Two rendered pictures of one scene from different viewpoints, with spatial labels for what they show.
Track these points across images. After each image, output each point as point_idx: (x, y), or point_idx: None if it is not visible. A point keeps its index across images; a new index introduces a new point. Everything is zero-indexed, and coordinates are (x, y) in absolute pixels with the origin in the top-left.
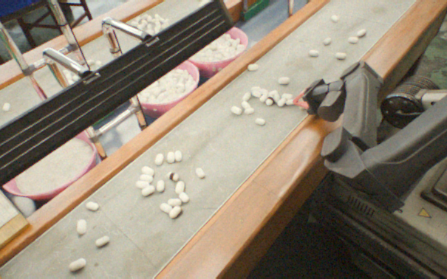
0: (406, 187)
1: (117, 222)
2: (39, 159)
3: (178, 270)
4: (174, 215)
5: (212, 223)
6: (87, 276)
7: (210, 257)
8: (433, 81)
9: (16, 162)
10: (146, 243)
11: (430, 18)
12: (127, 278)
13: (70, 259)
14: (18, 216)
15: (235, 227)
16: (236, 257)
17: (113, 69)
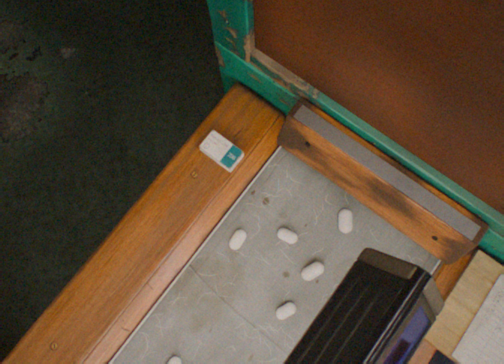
0: None
1: (272, 349)
2: (309, 326)
3: (151, 260)
4: (170, 359)
5: (103, 341)
6: (293, 257)
7: (104, 280)
8: None
9: (336, 301)
10: (214, 309)
11: None
12: (232, 254)
13: (330, 282)
14: (447, 349)
15: (64, 332)
16: (67, 284)
17: None
